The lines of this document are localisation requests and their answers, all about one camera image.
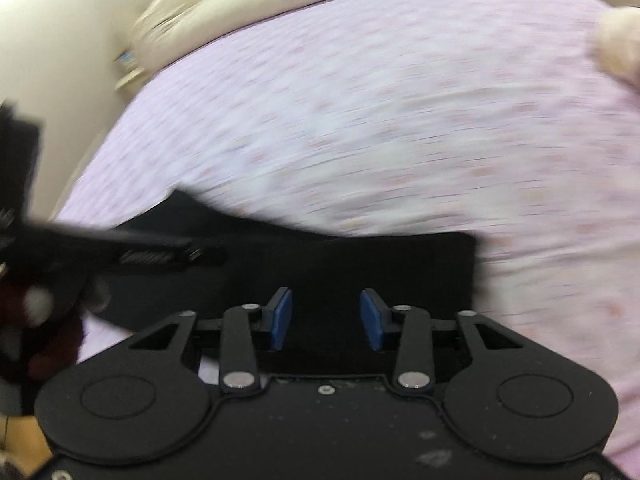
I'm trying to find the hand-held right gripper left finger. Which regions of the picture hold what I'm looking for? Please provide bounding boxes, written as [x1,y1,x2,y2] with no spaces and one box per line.
[129,287,294,394]

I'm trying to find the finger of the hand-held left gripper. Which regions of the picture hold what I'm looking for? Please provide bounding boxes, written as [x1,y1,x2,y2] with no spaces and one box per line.
[107,227,227,273]

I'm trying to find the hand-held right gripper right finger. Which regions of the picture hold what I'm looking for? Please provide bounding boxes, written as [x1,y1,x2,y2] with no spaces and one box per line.
[359,288,522,392]

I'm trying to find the black pants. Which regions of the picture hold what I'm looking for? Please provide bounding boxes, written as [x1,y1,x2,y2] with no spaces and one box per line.
[82,187,482,377]

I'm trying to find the person's left forearm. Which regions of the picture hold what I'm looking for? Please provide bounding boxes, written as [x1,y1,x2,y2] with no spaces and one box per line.
[27,305,85,378]

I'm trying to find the cream nightstand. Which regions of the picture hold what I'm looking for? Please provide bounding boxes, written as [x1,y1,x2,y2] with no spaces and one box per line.
[112,45,153,93]

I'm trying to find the purple patterned pillow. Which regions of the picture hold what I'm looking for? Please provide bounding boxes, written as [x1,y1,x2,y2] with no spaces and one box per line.
[585,5,640,83]

